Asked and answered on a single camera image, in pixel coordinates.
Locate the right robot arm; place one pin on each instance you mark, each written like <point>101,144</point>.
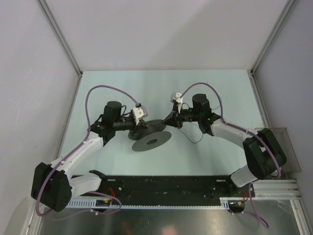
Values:
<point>263,153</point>

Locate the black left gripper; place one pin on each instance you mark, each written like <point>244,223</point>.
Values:
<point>142,124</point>

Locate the left aluminium corner post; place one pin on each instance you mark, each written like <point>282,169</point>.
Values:
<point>58,34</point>

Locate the aluminium frame rail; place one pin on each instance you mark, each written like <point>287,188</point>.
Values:
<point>274,188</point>

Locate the aluminium corner post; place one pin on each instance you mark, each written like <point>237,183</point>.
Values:
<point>278,26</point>
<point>58,34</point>

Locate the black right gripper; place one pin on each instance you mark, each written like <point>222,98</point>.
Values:
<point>174,118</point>

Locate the dark perforated cable spool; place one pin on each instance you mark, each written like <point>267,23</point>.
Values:
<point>150,135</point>

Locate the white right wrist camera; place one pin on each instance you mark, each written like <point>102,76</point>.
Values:
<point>177,100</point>

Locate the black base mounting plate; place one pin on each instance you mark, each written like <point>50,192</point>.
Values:
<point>172,191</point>

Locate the clear plastic bin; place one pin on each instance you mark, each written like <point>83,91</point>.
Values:
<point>292,165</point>

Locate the right aluminium corner post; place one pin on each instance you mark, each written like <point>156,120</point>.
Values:
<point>278,26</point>

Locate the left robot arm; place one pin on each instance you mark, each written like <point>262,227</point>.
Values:
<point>54,184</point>

